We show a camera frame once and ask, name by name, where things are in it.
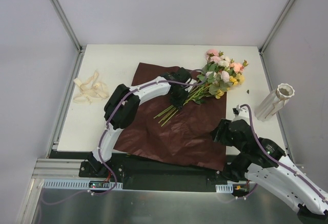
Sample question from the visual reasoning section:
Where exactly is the white ribbed vase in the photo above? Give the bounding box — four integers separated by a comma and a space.
255, 83, 295, 121

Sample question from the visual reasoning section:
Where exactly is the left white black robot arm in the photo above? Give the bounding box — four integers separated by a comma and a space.
87, 68, 196, 177

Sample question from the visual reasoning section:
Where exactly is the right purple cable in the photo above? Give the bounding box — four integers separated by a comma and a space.
215, 104, 328, 204

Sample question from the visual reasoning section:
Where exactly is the white cable duct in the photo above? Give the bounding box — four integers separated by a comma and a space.
215, 184, 234, 194
43, 179, 123, 191

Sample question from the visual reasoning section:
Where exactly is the left aluminium frame post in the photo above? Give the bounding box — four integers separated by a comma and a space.
49, 0, 83, 53

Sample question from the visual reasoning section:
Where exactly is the cream ribbon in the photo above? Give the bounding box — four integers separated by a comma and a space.
73, 71, 109, 104

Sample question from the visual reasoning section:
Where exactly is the right aluminium frame post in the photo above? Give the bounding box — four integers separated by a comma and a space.
259, 0, 297, 56

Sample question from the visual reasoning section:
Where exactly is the artificial flower bouquet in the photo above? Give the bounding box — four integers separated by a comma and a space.
153, 49, 249, 127

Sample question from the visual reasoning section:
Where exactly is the left white cable duct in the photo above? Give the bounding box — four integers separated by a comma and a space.
43, 179, 123, 191

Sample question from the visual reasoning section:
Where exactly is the right white cable duct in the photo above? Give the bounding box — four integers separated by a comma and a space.
215, 184, 234, 194

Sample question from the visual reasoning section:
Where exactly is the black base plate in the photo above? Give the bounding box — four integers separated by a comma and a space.
50, 151, 253, 197

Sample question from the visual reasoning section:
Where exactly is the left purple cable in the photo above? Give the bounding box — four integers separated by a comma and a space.
40, 69, 208, 205

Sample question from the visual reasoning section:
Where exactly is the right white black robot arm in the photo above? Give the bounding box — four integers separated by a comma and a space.
211, 119, 327, 223

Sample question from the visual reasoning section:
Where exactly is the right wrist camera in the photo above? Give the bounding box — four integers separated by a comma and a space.
232, 106, 250, 123

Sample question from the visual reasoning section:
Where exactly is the purple cable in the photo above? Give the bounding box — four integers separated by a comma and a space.
215, 104, 328, 204
40, 69, 208, 205

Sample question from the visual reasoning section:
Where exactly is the aluminium frame post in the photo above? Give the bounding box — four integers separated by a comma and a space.
49, 0, 83, 53
259, 0, 297, 56

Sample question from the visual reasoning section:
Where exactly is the red wrapping paper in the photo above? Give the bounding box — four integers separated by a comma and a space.
113, 62, 228, 171

